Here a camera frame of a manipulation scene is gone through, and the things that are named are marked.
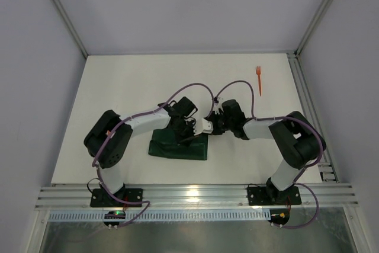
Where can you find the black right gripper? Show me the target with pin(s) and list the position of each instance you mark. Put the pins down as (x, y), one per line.
(218, 121)

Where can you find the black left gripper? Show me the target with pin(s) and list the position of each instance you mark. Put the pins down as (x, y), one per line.
(183, 128)

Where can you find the green cloth napkin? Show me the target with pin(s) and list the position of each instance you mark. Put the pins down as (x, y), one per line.
(164, 145)

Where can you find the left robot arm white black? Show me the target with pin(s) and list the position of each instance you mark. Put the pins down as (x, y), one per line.
(107, 141)

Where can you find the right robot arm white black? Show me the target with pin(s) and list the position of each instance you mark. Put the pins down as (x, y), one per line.
(299, 143)

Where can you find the orange plastic fork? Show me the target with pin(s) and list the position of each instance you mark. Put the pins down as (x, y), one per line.
(258, 73)

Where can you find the right black controller board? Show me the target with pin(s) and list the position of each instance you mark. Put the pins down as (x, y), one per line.
(278, 217)

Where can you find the black controller board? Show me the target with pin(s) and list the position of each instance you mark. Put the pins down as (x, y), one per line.
(114, 218)
(278, 217)

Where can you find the left black controller board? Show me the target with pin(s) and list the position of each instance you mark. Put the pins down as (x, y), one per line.
(114, 218)

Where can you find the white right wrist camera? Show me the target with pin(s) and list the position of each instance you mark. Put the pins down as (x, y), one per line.
(217, 109)

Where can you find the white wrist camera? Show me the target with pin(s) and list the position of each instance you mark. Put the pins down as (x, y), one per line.
(203, 126)
(217, 109)

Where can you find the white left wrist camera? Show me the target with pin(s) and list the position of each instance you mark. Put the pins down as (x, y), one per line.
(203, 126)

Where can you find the aluminium frame rail right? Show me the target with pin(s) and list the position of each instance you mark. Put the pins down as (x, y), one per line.
(326, 166)

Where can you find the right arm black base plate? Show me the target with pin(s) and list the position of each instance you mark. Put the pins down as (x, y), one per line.
(270, 196)

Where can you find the slotted grey cable duct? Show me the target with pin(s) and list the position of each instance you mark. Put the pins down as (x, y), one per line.
(151, 215)

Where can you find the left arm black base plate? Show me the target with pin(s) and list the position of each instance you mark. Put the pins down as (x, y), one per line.
(100, 198)

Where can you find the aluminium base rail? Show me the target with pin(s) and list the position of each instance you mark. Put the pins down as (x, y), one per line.
(77, 196)

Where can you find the aluminium frame post right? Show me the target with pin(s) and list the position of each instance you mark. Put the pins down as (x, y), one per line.
(313, 24)

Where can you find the aluminium frame post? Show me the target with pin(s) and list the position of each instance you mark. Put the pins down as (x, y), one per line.
(313, 24)
(63, 15)

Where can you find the aluminium frame post left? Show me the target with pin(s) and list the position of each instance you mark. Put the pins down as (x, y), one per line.
(63, 15)

